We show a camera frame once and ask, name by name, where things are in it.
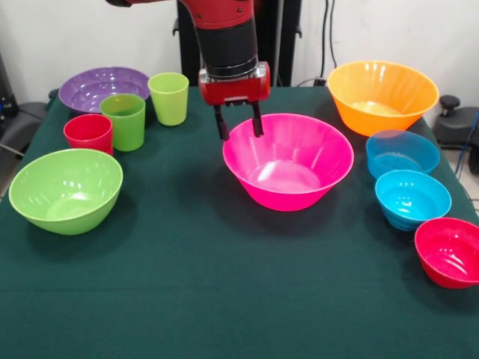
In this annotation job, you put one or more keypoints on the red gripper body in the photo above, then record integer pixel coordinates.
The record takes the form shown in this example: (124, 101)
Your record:
(235, 89)

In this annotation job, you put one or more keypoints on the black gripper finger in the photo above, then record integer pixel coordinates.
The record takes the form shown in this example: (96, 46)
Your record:
(222, 125)
(257, 119)

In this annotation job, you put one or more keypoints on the pink bowl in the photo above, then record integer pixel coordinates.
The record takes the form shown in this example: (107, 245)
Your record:
(284, 198)

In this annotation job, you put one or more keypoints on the red cup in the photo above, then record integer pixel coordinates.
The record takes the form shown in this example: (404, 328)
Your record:
(88, 138)

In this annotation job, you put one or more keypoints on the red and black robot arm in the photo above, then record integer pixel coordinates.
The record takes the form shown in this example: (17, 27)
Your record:
(228, 45)

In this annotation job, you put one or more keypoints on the light green cup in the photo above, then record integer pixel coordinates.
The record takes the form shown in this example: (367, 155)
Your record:
(168, 108)

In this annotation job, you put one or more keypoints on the dark green cup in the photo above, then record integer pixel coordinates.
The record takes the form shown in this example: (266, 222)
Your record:
(127, 131)

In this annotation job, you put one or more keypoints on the orange bowl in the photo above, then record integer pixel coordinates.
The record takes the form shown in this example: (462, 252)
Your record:
(381, 123)

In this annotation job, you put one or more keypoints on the purple bowl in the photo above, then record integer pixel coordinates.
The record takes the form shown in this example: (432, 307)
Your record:
(86, 93)

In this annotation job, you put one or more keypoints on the translucent blue bowl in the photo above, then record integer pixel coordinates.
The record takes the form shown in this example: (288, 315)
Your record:
(404, 149)

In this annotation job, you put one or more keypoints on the dark green table cloth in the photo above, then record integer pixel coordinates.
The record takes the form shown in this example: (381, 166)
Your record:
(239, 280)

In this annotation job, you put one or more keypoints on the turquoise bowl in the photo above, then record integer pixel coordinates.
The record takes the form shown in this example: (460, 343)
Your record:
(411, 202)

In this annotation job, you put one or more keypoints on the green bowl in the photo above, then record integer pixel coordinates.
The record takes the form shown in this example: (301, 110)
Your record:
(63, 202)

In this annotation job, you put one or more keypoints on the red bowl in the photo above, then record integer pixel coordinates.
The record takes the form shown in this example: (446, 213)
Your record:
(449, 254)

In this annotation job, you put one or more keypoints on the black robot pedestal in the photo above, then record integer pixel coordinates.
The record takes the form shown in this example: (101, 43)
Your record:
(284, 37)

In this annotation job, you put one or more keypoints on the dark grey pedestal leg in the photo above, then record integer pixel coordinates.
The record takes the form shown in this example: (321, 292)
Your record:
(456, 127)
(22, 123)

